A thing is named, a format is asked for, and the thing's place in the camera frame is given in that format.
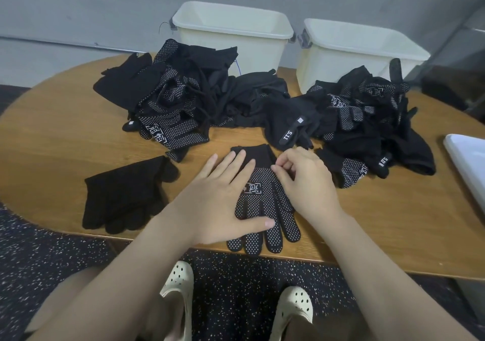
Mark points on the grey wall pipe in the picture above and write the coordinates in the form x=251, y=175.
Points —
x=76, y=43

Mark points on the person's right hand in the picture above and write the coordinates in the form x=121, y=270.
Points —
x=311, y=189

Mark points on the person's left hand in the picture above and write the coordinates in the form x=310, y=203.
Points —
x=212, y=208

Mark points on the pile of black gloves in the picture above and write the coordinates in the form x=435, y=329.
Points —
x=182, y=94
x=114, y=221

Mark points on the white plastic bin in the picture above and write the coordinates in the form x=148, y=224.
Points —
x=326, y=68
x=258, y=53

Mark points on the metal rack frame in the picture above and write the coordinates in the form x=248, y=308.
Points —
x=455, y=94

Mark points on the person's left leg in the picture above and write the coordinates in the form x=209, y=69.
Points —
x=68, y=299

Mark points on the person's left forearm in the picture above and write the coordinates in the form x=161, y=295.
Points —
x=114, y=291

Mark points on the white flat tray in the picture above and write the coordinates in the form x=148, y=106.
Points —
x=470, y=163

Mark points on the person's right forearm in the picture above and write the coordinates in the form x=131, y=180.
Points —
x=386, y=291

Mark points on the stack of black gloves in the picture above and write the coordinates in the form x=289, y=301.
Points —
x=121, y=189

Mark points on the person's left white shoe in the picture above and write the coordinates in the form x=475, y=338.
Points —
x=178, y=284

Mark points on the black dotted glove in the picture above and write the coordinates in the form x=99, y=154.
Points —
x=261, y=197

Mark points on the person's white shoe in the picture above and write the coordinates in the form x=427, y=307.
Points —
x=178, y=284
x=294, y=305

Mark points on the person's right white shoe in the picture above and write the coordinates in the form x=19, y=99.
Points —
x=294, y=305

